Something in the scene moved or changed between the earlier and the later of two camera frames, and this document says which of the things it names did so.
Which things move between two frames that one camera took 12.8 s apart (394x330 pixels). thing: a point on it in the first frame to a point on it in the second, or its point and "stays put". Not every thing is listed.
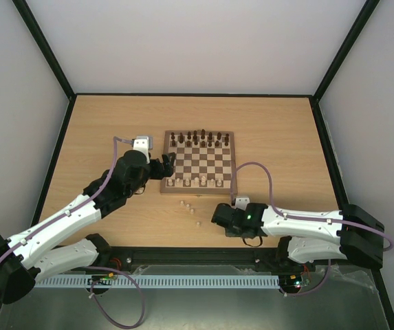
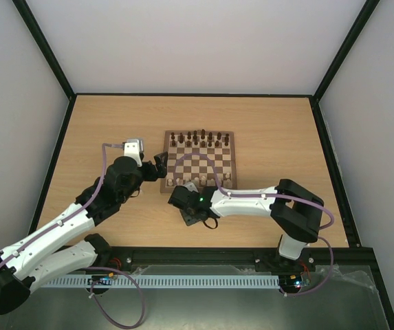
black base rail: [126, 257] stays put
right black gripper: [219, 217] to [181, 198]
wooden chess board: [205, 161] stays put
